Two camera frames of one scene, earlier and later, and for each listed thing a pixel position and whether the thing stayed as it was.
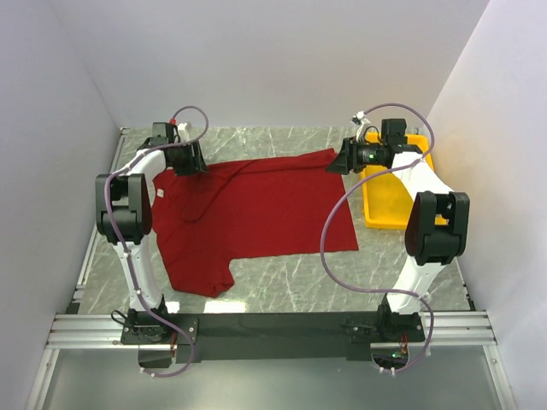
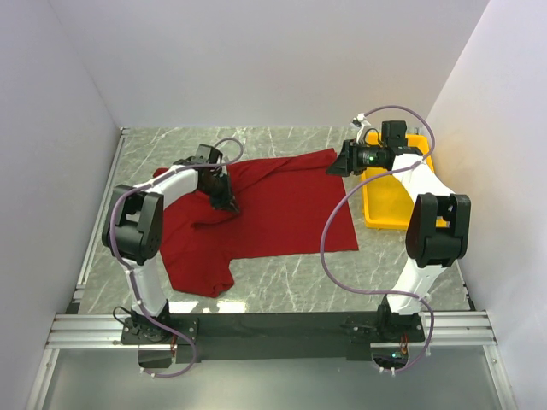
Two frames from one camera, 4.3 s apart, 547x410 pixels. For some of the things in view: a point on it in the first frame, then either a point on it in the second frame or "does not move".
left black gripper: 196,164 -> 230,203
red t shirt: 288,207 does not move
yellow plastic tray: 387,203 does not move
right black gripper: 348,159 does not move
